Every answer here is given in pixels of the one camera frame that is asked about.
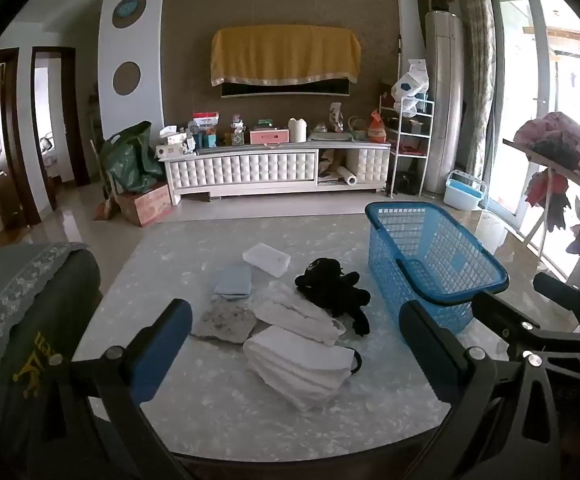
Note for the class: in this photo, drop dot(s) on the light blue plastic bin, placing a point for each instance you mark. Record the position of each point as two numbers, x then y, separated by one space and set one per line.
462 195

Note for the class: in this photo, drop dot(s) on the dark chair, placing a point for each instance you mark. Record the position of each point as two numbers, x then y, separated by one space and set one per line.
65 320

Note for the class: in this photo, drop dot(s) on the dark brown door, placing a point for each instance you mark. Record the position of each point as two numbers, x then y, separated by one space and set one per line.
0 135

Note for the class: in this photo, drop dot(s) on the dark brown door frame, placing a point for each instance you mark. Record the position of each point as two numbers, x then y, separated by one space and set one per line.
72 125

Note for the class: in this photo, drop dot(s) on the light blue folded cloth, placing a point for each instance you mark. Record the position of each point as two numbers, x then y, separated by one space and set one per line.
233 282

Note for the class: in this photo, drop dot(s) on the pink cardboard box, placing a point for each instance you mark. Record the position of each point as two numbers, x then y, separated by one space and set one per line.
147 205

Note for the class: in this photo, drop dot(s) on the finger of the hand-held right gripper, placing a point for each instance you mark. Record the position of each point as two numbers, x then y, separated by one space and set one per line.
515 322
565 295

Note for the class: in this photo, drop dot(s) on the broom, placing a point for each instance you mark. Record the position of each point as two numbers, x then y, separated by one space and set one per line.
104 205

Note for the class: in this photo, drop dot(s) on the white folded cloth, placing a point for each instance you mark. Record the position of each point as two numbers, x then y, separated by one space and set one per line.
267 259

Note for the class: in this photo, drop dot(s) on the yellow television cover cloth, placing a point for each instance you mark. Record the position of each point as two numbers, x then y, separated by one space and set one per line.
285 55

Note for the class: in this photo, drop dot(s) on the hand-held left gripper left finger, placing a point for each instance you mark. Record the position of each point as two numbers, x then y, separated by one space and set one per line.
162 345

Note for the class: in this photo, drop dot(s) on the patterned curtain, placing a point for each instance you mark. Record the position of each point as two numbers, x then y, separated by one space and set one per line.
475 60

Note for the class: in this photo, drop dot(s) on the blue wall clock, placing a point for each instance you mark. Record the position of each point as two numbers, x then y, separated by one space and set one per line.
126 8

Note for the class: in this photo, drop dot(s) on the small woven basket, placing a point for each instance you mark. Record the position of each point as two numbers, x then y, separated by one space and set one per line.
357 132

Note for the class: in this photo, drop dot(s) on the white standing air conditioner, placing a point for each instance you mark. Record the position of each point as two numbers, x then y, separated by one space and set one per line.
442 100

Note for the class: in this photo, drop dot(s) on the black television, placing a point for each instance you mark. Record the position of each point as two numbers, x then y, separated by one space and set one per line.
280 90

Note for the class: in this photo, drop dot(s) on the black crumpled garment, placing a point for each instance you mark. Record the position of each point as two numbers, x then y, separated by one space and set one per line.
330 287

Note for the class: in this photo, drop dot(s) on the white plastic bags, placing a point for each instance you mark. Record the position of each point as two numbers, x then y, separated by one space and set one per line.
410 85

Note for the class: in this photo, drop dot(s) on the red white snack bag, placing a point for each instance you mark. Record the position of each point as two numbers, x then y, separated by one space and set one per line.
206 122

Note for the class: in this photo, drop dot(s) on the wooden drying rack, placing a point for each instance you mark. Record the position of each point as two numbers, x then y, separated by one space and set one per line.
545 152

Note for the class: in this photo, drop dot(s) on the blue plastic basket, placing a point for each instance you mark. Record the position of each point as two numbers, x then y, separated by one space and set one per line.
376 240

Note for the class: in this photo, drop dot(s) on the green plastic bag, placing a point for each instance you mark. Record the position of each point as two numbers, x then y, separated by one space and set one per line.
130 160

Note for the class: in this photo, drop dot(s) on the black band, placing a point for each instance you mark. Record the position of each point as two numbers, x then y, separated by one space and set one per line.
359 360

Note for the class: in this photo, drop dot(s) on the white paper roll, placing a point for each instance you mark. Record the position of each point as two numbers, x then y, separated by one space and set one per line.
348 176

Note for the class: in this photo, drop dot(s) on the pink cloth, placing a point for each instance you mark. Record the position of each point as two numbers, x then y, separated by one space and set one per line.
550 127

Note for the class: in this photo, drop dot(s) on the white textured towel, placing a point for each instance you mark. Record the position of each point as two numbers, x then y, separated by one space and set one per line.
295 365
290 312

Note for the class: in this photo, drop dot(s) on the white television cabinet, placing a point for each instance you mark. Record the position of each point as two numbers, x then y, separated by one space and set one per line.
250 170

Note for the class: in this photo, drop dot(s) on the grey mottled cloth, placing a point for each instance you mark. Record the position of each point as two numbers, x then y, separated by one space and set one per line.
222 322

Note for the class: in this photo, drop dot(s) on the white metal rack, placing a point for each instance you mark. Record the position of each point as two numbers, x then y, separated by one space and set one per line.
410 155

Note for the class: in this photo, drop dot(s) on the sliding glass door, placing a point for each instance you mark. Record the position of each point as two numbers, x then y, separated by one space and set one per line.
515 85

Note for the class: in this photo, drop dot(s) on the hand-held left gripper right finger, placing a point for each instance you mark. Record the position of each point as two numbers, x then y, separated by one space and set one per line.
432 350

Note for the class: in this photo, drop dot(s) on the pink storage box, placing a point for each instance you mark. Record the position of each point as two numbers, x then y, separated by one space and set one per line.
270 136

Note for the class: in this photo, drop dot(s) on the red cloth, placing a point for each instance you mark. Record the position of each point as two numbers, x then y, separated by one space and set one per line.
545 187

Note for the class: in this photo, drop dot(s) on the grey lace chair cover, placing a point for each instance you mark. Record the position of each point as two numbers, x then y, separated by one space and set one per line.
15 285

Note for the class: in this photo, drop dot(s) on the white tissue box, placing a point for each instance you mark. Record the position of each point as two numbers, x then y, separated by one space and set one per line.
172 151

